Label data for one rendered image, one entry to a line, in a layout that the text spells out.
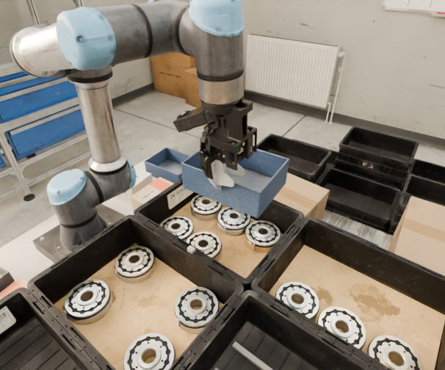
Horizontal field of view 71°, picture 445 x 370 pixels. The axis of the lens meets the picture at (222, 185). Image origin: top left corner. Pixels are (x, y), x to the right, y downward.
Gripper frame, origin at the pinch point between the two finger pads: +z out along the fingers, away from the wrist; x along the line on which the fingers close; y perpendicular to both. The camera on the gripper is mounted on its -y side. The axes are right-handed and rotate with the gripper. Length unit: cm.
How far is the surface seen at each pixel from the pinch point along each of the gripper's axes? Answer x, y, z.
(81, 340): -36.4, -7.2, 16.5
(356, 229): 49, 24, 47
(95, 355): -36.5, -2.5, 16.5
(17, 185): 9, -195, 99
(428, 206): 50, 41, 27
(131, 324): -26.8, -7.7, 27.4
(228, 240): 7.8, -4.2, 30.5
